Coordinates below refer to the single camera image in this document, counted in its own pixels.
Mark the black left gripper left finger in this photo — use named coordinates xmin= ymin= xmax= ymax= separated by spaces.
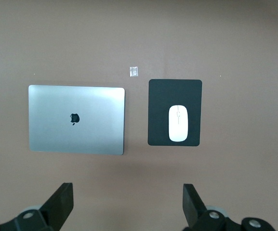
xmin=0 ymin=182 xmax=75 ymax=231

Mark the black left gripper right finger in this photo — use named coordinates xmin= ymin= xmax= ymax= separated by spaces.
xmin=179 ymin=183 xmax=243 ymax=231

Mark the white computer mouse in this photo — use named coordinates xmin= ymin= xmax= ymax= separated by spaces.
xmin=168 ymin=104 xmax=189 ymax=142

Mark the black mouse pad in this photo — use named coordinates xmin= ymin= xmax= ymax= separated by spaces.
xmin=147 ymin=78 xmax=203 ymax=147

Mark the silver Apple laptop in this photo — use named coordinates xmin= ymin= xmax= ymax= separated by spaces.
xmin=28 ymin=84 xmax=126 ymax=155

